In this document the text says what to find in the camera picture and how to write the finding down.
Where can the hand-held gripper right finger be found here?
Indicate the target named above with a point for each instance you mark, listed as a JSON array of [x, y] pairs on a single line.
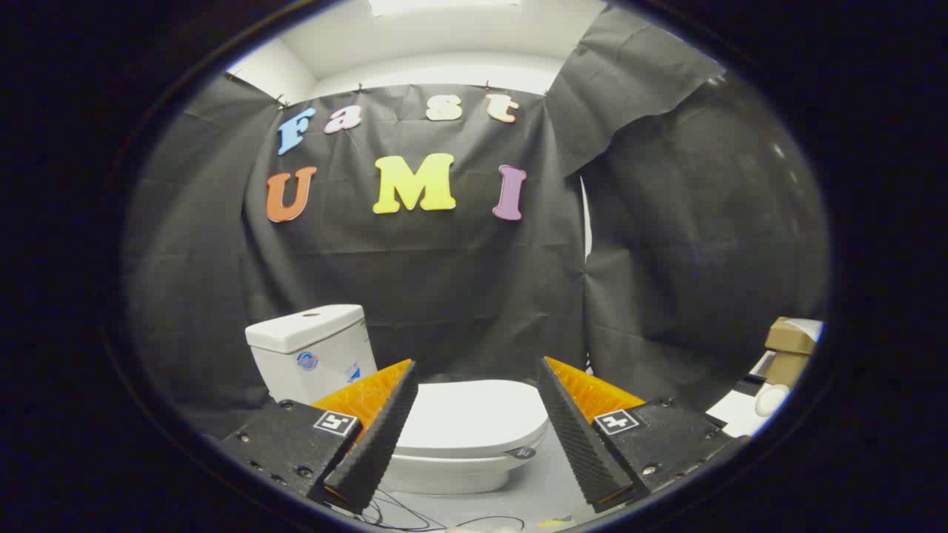
[[581, 444]]

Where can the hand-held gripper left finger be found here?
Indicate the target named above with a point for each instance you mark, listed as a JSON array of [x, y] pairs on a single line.
[[378, 444]]

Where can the white toilet lid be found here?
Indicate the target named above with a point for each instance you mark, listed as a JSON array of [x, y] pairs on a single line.
[[474, 414]]

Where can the white toilet tank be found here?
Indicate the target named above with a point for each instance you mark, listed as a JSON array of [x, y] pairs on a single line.
[[318, 374]]

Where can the yellow tape piece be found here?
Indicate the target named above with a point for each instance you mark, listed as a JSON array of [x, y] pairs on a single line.
[[549, 523]]

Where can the white flat board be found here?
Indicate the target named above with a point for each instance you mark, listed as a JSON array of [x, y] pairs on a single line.
[[737, 411]]

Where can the black backdrop cloth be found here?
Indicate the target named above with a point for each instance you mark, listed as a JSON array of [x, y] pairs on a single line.
[[444, 281]]

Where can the brown cardboard box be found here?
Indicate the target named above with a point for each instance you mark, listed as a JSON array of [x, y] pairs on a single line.
[[785, 340]]

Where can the ceiling light panel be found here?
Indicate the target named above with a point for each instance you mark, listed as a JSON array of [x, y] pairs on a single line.
[[444, 6]]

